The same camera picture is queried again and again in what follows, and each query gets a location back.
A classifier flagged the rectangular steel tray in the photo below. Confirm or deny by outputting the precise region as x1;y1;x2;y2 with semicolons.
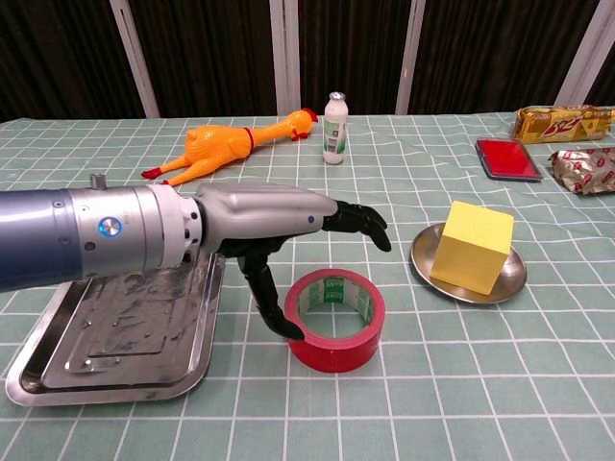
4;251;227;408

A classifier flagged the red plastic ring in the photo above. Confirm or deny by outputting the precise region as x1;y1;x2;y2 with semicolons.
283;268;387;375

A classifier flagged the white frame post with foot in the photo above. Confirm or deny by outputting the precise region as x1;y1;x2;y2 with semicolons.
394;0;428;116

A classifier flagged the round steel plate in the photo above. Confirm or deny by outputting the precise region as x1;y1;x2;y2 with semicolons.
409;222;529;305

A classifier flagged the red ink pad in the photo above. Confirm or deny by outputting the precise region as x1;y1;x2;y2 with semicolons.
475;137;546;183

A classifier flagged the wide slanted white frame post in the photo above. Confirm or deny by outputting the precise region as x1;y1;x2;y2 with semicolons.
553;0;615;109

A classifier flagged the orange rubber chicken toy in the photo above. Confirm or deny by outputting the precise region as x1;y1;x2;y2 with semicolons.
140;108;320;187

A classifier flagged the silver red-print snack packet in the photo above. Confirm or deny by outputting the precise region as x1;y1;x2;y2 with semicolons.
548;146;615;197

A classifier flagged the upright white frame post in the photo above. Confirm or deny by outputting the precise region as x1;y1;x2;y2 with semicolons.
268;0;303;116

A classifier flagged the small white bottle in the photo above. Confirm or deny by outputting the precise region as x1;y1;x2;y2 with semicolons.
323;90;350;166

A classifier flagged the black pleated curtain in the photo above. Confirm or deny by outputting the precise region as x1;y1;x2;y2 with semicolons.
0;0;615;124

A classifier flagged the yellow foam cube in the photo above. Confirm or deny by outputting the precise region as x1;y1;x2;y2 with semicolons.
430;200;516;295

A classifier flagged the gold snack packet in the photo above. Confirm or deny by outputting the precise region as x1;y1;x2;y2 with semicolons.
514;104;615;146

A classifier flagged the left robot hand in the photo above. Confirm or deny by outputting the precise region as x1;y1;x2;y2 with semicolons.
194;182;393;342

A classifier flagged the green checked tablecloth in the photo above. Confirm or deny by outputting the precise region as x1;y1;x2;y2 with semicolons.
0;112;615;461

